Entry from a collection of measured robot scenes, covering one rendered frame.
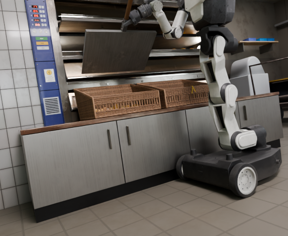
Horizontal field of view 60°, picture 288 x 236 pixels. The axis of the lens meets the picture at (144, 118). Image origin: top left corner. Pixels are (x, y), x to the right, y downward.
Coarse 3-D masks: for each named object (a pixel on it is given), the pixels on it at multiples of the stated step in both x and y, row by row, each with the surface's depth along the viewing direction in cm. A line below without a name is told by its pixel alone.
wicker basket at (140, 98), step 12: (132, 84) 235; (84, 96) 190; (96, 96) 174; (108, 96) 179; (120, 96) 183; (132, 96) 188; (144, 96) 193; (156, 96) 198; (84, 108) 193; (96, 108) 216; (108, 108) 222; (120, 108) 183; (132, 108) 187; (144, 108) 193; (156, 108) 197
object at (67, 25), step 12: (60, 24) 206; (72, 24) 209; (84, 24) 213; (96, 24) 218; (108, 24) 222; (120, 24) 227; (132, 24) 232; (144, 24) 237; (156, 24) 242; (192, 24) 260
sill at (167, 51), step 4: (64, 52) 214; (68, 52) 216; (72, 52) 217; (76, 52) 219; (80, 52) 221; (152, 52) 254; (156, 52) 256; (160, 52) 259; (164, 52) 261; (168, 52) 263; (172, 52) 266; (176, 52) 268; (180, 52) 271; (184, 52) 273
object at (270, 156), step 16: (256, 128) 189; (256, 144) 187; (192, 160) 180; (208, 160) 173; (224, 160) 158; (240, 160) 155; (256, 160) 163; (272, 160) 170; (192, 176) 181; (208, 176) 166; (224, 176) 153
